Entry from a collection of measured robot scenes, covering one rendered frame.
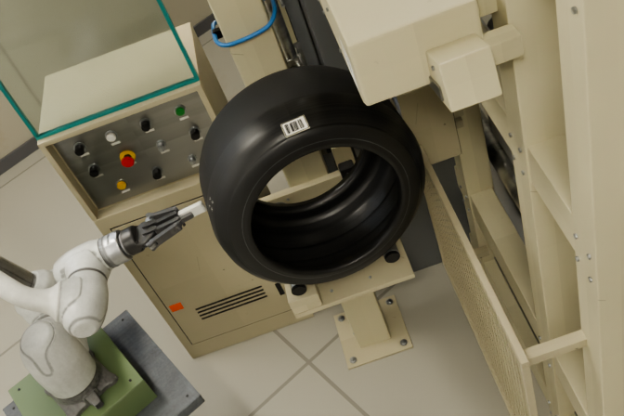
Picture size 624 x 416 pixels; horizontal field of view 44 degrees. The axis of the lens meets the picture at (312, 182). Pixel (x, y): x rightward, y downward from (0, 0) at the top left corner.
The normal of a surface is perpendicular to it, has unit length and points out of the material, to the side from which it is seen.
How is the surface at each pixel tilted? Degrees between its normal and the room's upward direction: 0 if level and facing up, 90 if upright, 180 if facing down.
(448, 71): 72
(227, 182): 56
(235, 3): 90
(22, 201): 0
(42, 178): 0
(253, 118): 15
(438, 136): 90
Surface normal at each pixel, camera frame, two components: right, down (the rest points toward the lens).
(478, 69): 0.10, 0.40
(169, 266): 0.20, 0.64
